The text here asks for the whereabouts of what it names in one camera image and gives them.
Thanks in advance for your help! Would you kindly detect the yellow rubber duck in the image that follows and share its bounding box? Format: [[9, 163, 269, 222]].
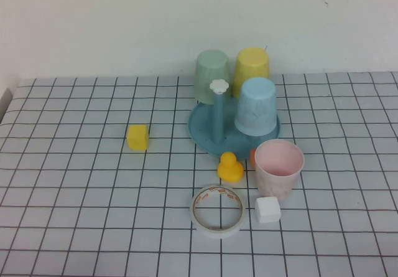
[[216, 151, 244, 184]]

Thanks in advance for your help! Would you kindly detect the pale pink plastic cup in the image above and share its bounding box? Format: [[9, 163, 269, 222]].
[[254, 139, 305, 200]]

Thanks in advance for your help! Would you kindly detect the pale yellow plastic cup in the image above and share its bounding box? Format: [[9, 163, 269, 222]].
[[233, 47, 270, 100]]

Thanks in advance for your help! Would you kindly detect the white tape roll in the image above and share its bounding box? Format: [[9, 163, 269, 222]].
[[189, 184, 248, 240]]

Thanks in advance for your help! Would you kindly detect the pale green plastic cup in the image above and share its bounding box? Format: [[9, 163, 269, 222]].
[[193, 49, 233, 105]]

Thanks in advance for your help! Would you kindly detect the white foam cube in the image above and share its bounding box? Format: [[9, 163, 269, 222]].
[[255, 196, 282, 224]]

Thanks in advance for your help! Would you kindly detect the yellow foam cube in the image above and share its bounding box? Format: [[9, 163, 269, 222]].
[[126, 124, 149, 151]]

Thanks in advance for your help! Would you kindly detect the grey grid pattern table cloth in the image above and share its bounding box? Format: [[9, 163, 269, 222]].
[[0, 71, 398, 277]]

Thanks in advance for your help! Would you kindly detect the blue cup stand with posts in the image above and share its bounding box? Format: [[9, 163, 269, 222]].
[[187, 79, 282, 159]]

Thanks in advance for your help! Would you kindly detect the pale blue plastic cup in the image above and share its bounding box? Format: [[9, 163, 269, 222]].
[[233, 77, 278, 137]]

